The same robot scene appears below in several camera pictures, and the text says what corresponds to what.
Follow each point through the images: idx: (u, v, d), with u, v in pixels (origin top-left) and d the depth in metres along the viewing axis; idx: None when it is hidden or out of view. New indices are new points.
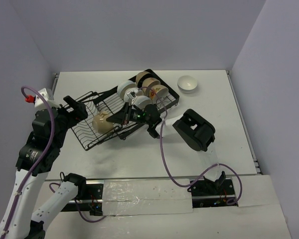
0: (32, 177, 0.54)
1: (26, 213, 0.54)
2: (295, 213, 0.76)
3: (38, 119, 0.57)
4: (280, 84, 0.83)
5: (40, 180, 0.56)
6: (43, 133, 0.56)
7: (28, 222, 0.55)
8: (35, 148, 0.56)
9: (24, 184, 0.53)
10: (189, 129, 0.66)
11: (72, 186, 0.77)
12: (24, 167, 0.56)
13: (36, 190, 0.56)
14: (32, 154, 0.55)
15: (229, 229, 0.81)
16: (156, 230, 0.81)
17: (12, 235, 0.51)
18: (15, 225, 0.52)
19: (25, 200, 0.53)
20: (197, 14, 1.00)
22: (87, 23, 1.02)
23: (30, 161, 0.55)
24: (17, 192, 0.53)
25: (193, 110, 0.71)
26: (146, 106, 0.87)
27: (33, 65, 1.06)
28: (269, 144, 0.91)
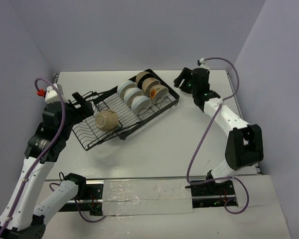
0: (39, 164, 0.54)
1: (31, 201, 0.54)
2: (295, 213, 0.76)
3: (49, 110, 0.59)
4: (280, 83, 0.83)
5: (47, 169, 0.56)
6: (53, 123, 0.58)
7: (31, 212, 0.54)
8: (43, 138, 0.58)
9: (31, 171, 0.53)
10: (240, 148, 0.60)
11: (72, 186, 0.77)
12: (33, 155, 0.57)
13: (42, 179, 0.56)
14: (42, 143, 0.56)
15: (229, 229, 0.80)
16: (155, 230, 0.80)
17: (16, 221, 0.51)
18: (20, 212, 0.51)
19: (31, 187, 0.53)
20: (196, 14, 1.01)
22: (87, 23, 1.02)
23: (39, 150, 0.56)
24: (24, 179, 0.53)
25: (261, 132, 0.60)
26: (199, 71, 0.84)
27: (33, 65, 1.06)
28: (268, 144, 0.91)
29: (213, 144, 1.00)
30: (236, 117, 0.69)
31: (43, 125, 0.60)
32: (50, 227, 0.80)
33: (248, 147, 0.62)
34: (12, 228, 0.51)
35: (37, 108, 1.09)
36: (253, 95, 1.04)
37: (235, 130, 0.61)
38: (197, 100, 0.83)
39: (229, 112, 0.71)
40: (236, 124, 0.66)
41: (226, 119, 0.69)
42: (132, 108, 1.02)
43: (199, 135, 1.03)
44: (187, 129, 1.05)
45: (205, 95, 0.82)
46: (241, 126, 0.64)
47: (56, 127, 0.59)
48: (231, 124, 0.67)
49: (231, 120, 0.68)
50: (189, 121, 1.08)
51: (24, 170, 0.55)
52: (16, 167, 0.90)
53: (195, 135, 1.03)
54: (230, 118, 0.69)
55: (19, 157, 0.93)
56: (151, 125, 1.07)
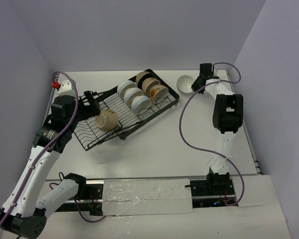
0: (46, 153, 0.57)
1: (36, 189, 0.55)
2: (295, 213, 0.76)
3: (57, 103, 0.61)
4: (281, 83, 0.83)
5: (53, 159, 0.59)
6: (61, 115, 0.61)
7: (35, 201, 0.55)
8: (51, 129, 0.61)
9: (38, 159, 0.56)
10: (223, 109, 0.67)
11: (74, 183, 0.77)
12: (40, 144, 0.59)
13: (48, 169, 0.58)
14: (50, 133, 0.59)
15: (229, 229, 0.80)
16: (156, 230, 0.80)
17: (20, 208, 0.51)
18: (24, 198, 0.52)
19: (38, 175, 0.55)
20: (196, 14, 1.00)
22: (87, 23, 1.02)
23: (46, 139, 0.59)
24: (32, 166, 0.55)
25: (243, 99, 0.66)
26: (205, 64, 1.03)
27: (33, 65, 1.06)
28: (269, 144, 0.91)
29: (213, 144, 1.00)
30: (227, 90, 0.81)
31: (51, 117, 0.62)
32: (50, 227, 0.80)
33: (231, 112, 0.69)
34: (16, 214, 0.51)
35: (37, 108, 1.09)
36: (253, 95, 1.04)
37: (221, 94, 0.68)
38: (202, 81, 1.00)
39: (223, 87, 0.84)
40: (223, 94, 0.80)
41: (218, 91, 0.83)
42: (132, 108, 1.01)
43: (199, 135, 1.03)
44: (187, 129, 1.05)
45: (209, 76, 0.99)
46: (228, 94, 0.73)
47: (64, 119, 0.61)
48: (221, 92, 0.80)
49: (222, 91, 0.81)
50: (189, 121, 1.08)
51: (31, 159, 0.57)
52: (16, 167, 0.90)
53: (195, 135, 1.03)
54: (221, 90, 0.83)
55: (19, 157, 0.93)
56: (151, 124, 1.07)
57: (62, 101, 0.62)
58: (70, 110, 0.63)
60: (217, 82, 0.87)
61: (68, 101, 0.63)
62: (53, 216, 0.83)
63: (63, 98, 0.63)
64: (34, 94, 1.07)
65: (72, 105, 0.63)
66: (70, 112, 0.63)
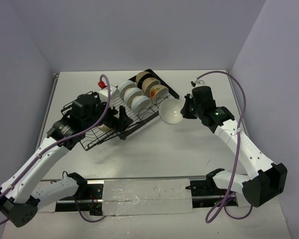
0: (56, 146, 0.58)
1: (35, 179, 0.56)
2: (296, 214, 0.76)
3: (79, 101, 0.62)
4: (280, 84, 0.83)
5: (61, 154, 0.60)
6: (79, 113, 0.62)
7: (30, 190, 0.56)
8: (67, 124, 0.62)
9: (47, 150, 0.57)
10: (265, 190, 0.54)
11: (74, 182, 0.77)
12: (54, 136, 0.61)
13: (53, 161, 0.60)
14: (65, 129, 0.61)
15: (229, 229, 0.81)
16: (155, 230, 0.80)
17: (16, 192, 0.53)
18: (22, 184, 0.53)
19: (42, 164, 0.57)
20: (196, 14, 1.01)
22: (87, 23, 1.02)
23: (60, 134, 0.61)
24: (39, 155, 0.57)
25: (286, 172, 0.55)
26: (202, 95, 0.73)
27: (33, 65, 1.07)
28: (268, 144, 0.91)
29: (213, 144, 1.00)
30: (258, 153, 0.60)
31: (70, 113, 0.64)
32: (50, 227, 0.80)
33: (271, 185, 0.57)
34: (10, 198, 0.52)
35: (37, 108, 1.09)
36: (253, 96, 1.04)
37: (260, 174, 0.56)
38: (207, 119, 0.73)
39: (249, 144, 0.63)
40: (259, 164, 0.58)
41: (248, 156, 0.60)
42: (132, 108, 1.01)
43: (199, 136, 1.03)
44: (187, 130, 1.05)
45: (216, 114, 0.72)
46: (265, 163, 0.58)
47: (80, 118, 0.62)
48: (256, 164, 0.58)
49: (254, 158, 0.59)
50: (189, 121, 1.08)
51: (41, 148, 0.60)
52: (16, 167, 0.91)
53: (196, 135, 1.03)
54: (251, 154, 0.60)
55: (19, 157, 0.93)
56: (151, 124, 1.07)
57: (84, 101, 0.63)
58: (89, 111, 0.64)
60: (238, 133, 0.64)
61: (91, 103, 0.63)
62: (53, 216, 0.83)
63: (86, 97, 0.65)
64: (34, 94, 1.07)
65: (92, 107, 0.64)
66: (89, 113, 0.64)
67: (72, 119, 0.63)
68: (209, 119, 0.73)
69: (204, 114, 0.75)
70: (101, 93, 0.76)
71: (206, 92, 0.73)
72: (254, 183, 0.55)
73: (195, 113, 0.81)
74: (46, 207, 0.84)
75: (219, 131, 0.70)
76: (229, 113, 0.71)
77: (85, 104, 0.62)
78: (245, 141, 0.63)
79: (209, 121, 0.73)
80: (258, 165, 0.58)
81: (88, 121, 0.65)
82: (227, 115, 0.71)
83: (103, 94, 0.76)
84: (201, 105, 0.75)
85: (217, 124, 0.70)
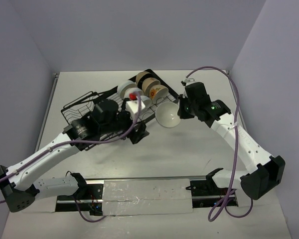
0: (69, 145, 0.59)
1: (39, 170, 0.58)
2: (295, 214, 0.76)
3: (101, 106, 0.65)
4: (280, 84, 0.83)
5: (71, 152, 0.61)
6: (98, 117, 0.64)
7: (32, 179, 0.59)
8: (84, 125, 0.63)
9: (59, 145, 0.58)
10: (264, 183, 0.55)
11: (75, 182, 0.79)
12: (69, 133, 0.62)
13: (62, 157, 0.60)
14: (81, 129, 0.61)
15: (229, 229, 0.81)
16: (155, 230, 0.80)
17: (18, 179, 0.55)
18: (26, 173, 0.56)
19: (50, 158, 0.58)
20: (196, 15, 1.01)
22: (87, 23, 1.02)
23: (76, 134, 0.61)
24: (50, 148, 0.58)
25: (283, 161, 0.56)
26: (194, 89, 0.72)
27: (33, 65, 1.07)
28: (268, 144, 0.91)
29: (213, 144, 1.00)
30: (256, 146, 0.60)
31: (90, 115, 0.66)
32: (50, 227, 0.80)
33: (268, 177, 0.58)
34: (12, 183, 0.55)
35: (37, 108, 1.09)
36: (253, 96, 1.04)
37: (260, 168, 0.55)
38: (202, 113, 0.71)
39: (246, 137, 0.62)
40: (258, 157, 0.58)
41: (247, 150, 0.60)
42: None
43: (199, 136, 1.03)
44: (187, 130, 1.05)
45: (212, 108, 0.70)
46: (264, 157, 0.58)
47: (99, 121, 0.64)
48: (255, 158, 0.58)
49: (253, 152, 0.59)
50: (189, 121, 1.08)
51: (54, 142, 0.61)
52: None
53: (196, 135, 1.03)
54: (250, 148, 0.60)
55: (19, 157, 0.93)
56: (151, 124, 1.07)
57: (106, 107, 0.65)
58: (109, 117, 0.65)
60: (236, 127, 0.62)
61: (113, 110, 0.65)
62: (53, 216, 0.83)
63: (108, 103, 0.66)
64: (34, 94, 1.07)
65: (112, 114, 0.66)
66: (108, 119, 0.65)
67: (91, 121, 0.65)
68: (205, 113, 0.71)
69: (199, 109, 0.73)
70: (129, 104, 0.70)
71: (199, 86, 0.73)
72: (253, 177, 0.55)
73: (191, 111, 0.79)
74: (47, 207, 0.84)
75: (216, 126, 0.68)
76: (225, 107, 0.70)
77: (105, 110, 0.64)
78: (242, 135, 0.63)
79: (205, 115, 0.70)
80: (257, 159, 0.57)
81: (105, 126, 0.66)
82: (224, 108, 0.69)
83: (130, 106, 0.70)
84: (195, 100, 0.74)
85: (213, 119, 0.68)
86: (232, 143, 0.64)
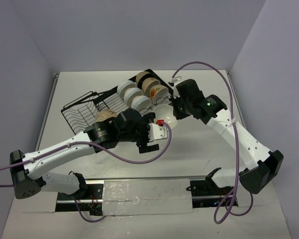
0: (86, 145, 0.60)
1: (53, 163, 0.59)
2: (295, 213, 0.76)
3: (126, 114, 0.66)
4: (280, 84, 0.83)
5: (86, 152, 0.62)
6: (120, 125, 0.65)
7: (44, 171, 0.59)
8: (105, 129, 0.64)
9: (77, 143, 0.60)
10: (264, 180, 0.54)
11: (77, 182, 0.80)
12: (89, 134, 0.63)
13: (75, 155, 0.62)
14: (101, 132, 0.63)
15: (229, 229, 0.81)
16: (155, 230, 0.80)
17: (33, 167, 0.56)
18: (42, 163, 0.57)
19: (66, 154, 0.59)
20: (196, 14, 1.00)
22: (87, 23, 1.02)
23: (95, 136, 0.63)
24: (69, 144, 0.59)
25: (282, 158, 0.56)
26: (187, 86, 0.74)
27: (33, 65, 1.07)
28: (268, 144, 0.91)
29: (213, 144, 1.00)
30: (255, 142, 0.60)
31: (113, 120, 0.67)
32: (50, 227, 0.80)
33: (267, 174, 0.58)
34: (26, 170, 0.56)
35: (37, 108, 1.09)
36: (253, 96, 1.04)
37: (260, 165, 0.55)
38: (198, 110, 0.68)
39: (245, 133, 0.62)
40: (258, 154, 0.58)
41: (246, 147, 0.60)
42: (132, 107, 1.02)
43: (199, 135, 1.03)
44: (187, 129, 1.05)
45: (207, 104, 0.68)
46: (263, 154, 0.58)
47: (119, 129, 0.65)
48: (255, 155, 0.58)
49: (252, 148, 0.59)
50: (189, 121, 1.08)
51: (74, 138, 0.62)
52: None
53: (196, 135, 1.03)
54: (249, 145, 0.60)
55: None
56: None
57: (130, 116, 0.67)
58: (130, 126, 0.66)
60: (233, 123, 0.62)
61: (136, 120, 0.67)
62: (53, 216, 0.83)
63: (133, 112, 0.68)
64: (34, 94, 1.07)
65: (134, 124, 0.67)
66: (129, 128, 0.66)
67: (113, 126, 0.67)
68: (200, 110, 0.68)
69: (194, 106, 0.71)
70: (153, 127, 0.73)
71: (191, 83, 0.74)
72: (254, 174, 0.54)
73: (185, 110, 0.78)
74: (47, 207, 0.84)
75: (213, 123, 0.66)
76: (221, 102, 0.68)
77: (129, 118, 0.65)
78: (241, 132, 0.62)
79: (201, 111, 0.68)
80: (257, 156, 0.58)
81: (125, 134, 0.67)
82: (220, 104, 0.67)
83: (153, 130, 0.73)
84: (187, 97, 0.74)
85: (210, 116, 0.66)
86: (231, 140, 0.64)
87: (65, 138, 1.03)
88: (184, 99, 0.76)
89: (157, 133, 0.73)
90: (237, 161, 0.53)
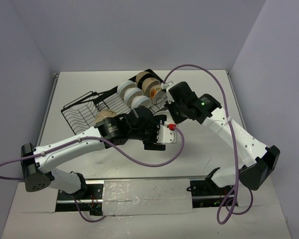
0: (97, 140, 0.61)
1: (63, 157, 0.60)
2: (296, 213, 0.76)
3: (138, 111, 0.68)
4: (281, 83, 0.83)
5: (96, 147, 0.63)
6: (132, 122, 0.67)
7: (55, 165, 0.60)
8: (116, 125, 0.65)
9: (88, 138, 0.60)
10: (263, 176, 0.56)
11: (79, 183, 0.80)
12: (99, 129, 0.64)
13: (85, 150, 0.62)
14: (112, 128, 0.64)
15: (229, 229, 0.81)
16: (155, 230, 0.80)
17: (44, 161, 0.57)
18: (52, 157, 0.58)
19: (76, 148, 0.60)
20: (196, 14, 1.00)
22: (87, 23, 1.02)
23: (106, 131, 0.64)
24: (79, 139, 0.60)
25: (278, 152, 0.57)
26: (179, 89, 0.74)
27: (33, 65, 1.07)
28: (268, 144, 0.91)
29: (213, 144, 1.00)
30: (251, 139, 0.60)
31: (125, 117, 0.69)
32: (50, 227, 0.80)
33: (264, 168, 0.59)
34: (37, 163, 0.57)
35: (37, 108, 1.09)
36: (253, 96, 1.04)
37: (258, 162, 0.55)
38: (193, 110, 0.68)
39: (240, 130, 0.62)
40: (255, 151, 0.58)
41: (243, 144, 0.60)
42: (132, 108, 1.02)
43: (199, 135, 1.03)
44: (187, 129, 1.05)
45: (201, 104, 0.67)
46: (261, 150, 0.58)
47: (131, 126, 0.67)
48: (252, 152, 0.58)
49: (249, 145, 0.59)
50: (189, 121, 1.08)
51: (84, 133, 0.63)
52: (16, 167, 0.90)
53: (195, 135, 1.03)
54: (246, 142, 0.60)
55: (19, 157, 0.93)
56: None
57: (143, 113, 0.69)
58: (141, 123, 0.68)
60: (228, 121, 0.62)
61: (148, 118, 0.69)
62: (53, 216, 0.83)
63: (145, 109, 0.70)
64: (35, 94, 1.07)
65: (146, 121, 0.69)
66: (140, 126, 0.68)
67: (124, 122, 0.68)
68: (195, 110, 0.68)
69: (188, 108, 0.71)
70: (162, 130, 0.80)
71: (181, 84, 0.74)
72: (253, 171, 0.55)
73: (181, 113, 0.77)
74: (47, 207, 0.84)
75: (208, 122, 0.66)
76: (215, 101, 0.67)
77: (141, 115, 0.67)
78: (236, 130, 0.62)
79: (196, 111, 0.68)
80: (255, 153, 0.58)
81: (135, 131, 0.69)
82: (214, 103, 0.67)
83: (161, 132, 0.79)
84: (181, 100, 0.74)
85: (205, 116, 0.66)
86: (227, 138, 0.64)
87: (65, 137, 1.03)
88: (179, 103, 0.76)
89: (166, 136, 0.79)
90: (235, 161, 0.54)
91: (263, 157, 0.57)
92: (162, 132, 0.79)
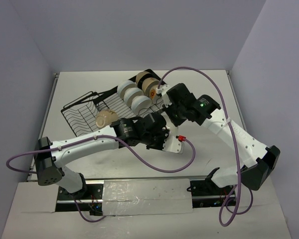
0: (113, 140, 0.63)
1: (78, 154, 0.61)
2: (296, 214, 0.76)
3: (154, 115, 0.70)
4: (280, 83, 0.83)
5: (110, 146, 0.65)
6: (146, 125, 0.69)
7: (69, 160, 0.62)
8: (130, 126, 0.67)
9: (104, 137, 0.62)
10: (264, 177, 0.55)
11: (81, 183, 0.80)
12: (114, 128, 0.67)
13: (99, 148, 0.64)
14: (126, 128, 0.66)
15: (229, 229, 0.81)
16: (155, 230, 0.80)
17: (60, 155, 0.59)
18: (68, 152, 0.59)
19: (91, 146, 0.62)
20: (196, 14, 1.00)
22: (87, 23, 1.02)
23: (120, 131, 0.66)
24: (95, 136, 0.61)
25: (279, 152, 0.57)
26: (177, 90, 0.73)
27: (33, 65, 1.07)
28: (268, 143, 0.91)
29: (213, 144, 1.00)
30: (252, 140, 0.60)
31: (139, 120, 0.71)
32: (51, 227, 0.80)
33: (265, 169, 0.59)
34: (53, 156, 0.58)
35: (37, 108, 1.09)
36: (253, 95, 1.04)
37: (259, 163, 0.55)
38: (192, 111, 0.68)
39: (240, 130, 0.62)
40: (256, 151, 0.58)
41: (244, 145, 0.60)
42: (132, 107, 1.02)
43: (199, 135, 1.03)
44: (187, 129, 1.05)
45: (200, 105, 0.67)
46: (262, 151, 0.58)
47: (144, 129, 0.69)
48: (253, 153, 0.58)
49: (250, 146, 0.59)
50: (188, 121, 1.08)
51: (100, 131, 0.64)
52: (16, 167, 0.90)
53: (196, 135, 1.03)
54: (246, 143, 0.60)
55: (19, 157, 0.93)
56: None
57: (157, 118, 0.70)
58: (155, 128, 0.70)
60: (228, 121, 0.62)
61: (161, 122, 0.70)
62: (53, 216, 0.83)
63: (158, 113, 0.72)
64: (35, 94, 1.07)
65: (159, 126, 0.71)
66: (152, 130, 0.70)
67: (138, 125, 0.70)
68: (194, 112, 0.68)
69: (187, 109, 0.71)
70: (172, 140, 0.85)
71: (179, 87, 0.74)
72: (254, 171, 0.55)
73: (179, 115, 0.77)
74: (46, 207, 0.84)
75: (208, 124, 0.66)
76: (214, 102, 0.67)
77: (157, 119, 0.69)
78: (237, 131, 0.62)
79: (195, 113, 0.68)
80: (255, 154, 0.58)
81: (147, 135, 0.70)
82: (213, 104, 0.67)
83: (169, 141, 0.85)
84: (179, 102, 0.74)
85: (204, 117, 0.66)
86: (227, 139, 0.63)
87: (65, 137, 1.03)
88: (177, 105, 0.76)
89: (173, 144, 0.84)
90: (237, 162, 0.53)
91: (264, 158, 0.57)
92: (170, 141, 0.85)
